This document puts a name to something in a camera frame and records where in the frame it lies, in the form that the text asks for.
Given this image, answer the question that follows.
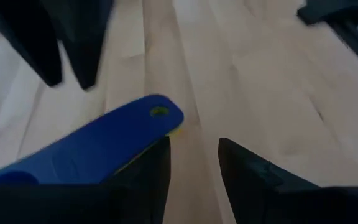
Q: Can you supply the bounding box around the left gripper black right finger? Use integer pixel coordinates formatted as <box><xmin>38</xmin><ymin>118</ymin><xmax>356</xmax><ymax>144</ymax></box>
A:
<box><xmin>218</xmin><ymin>138</ymin><xmax>358</xmax><ymax>224</ymax></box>

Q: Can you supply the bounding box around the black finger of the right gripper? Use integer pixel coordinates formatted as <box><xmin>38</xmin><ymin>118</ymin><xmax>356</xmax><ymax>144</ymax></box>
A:
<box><xmin>40</xmin><ymin>0</ymin><xmax>115</xmax><ymax>91</ymax></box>
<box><xmin>0</xmin><ymin>0</ymin><xmax>64</xmax><ymax>88</ymax></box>

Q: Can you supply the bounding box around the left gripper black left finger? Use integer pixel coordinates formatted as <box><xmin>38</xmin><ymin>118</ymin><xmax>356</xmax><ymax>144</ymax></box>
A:
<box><xmin>0</xmin><ymin>136</ymin><xmax>172</xmax><ymax>224</ymax></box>

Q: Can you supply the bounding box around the small dark blue measuring cup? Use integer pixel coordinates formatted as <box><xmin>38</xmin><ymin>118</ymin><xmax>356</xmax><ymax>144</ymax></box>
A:
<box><xmin>0</xmin><ymin>94</ymin><xmax>185</xmax><ymax>188</ymax></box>

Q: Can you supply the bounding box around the green measuring cup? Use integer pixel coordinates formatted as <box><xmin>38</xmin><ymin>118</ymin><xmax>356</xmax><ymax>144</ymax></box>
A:
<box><xmin>149</xmin><ymin>105</ymin><xmax>185</xmax><ymax>138</ymax></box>

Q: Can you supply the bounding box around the black aluminium table frame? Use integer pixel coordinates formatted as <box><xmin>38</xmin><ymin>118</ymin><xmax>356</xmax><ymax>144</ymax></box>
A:
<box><xmin>296</xmin><ymin>0</ymin><xmax>358</xmax><ymax>77</ymax></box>

